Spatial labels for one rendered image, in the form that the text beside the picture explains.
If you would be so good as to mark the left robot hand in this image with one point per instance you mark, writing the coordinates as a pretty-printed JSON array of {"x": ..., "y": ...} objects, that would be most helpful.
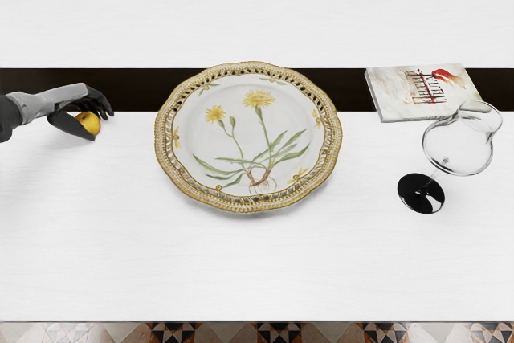
[{"x": 48, "y": 102}]

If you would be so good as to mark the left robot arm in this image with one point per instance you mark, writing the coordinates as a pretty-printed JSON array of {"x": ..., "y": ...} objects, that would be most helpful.
[{"x": 7, "y": 118}]

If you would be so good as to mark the yellow round fruit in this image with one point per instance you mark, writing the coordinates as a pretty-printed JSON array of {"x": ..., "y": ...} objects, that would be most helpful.
[{"x": 91, "y": 122}]

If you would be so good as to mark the floral plate with gold rim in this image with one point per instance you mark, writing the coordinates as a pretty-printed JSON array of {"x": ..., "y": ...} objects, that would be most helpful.
[{"x": 247, "y": 138}]

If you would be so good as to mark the white book with red print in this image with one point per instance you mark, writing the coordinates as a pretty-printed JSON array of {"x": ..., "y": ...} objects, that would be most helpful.
[{"x": 421, "y": 92}]

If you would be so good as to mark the clear wine glass black base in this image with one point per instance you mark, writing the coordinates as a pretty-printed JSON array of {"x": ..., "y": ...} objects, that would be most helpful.
[{"x": 458, "y": 146}]

